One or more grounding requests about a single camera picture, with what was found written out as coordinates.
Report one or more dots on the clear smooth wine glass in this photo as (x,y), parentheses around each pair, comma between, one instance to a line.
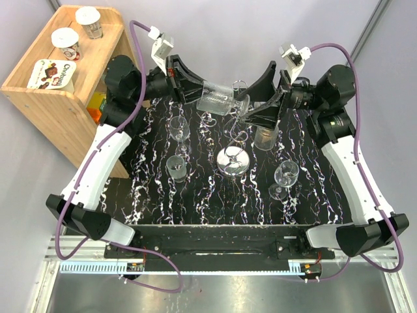
(180,131)

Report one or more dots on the orange juice carton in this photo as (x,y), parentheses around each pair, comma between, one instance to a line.
(95,105)

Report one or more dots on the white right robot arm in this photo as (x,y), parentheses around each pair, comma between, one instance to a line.
(374,223)

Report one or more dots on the white lidded yogurt cup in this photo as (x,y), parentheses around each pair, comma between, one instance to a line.
(67,41)

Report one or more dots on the clear wine glass right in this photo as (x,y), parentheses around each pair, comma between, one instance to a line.
(285,176)

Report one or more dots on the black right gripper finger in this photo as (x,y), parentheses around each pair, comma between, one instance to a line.
(263,88)
(269,113)

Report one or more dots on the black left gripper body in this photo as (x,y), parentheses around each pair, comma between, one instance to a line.
(158,85)

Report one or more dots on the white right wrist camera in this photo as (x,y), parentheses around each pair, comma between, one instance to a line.
(295,59)

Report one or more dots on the wooden shelf unit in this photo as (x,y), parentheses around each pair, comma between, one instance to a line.
(62,116)

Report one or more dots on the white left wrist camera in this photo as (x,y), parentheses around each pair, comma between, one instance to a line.
(162,46)

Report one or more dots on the frosted short goblet front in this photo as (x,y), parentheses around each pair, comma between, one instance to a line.
(220,100)

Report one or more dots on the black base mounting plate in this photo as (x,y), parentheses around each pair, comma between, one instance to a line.
(218,249)

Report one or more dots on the clear cup white lid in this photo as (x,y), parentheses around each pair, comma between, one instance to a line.
(89,19)

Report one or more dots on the clear patterned short goblet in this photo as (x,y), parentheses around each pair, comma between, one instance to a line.
(176,167)

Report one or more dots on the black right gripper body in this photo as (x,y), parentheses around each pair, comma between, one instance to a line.
(302,96)

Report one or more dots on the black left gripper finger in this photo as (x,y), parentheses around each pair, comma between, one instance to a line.
(181,74)
(189,92)

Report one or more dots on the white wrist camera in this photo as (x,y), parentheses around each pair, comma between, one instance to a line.
(162,46)
(295,59)

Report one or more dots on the ribbed glass goblet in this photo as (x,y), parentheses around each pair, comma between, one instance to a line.
(265,139)

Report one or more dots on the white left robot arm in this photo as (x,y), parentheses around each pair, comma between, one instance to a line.
(76,206)

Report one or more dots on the Chobani yogurt cup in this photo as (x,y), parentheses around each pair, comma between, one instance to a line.
(50,74)

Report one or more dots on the chrome wine glass rack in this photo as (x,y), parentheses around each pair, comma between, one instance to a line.
(233,160)

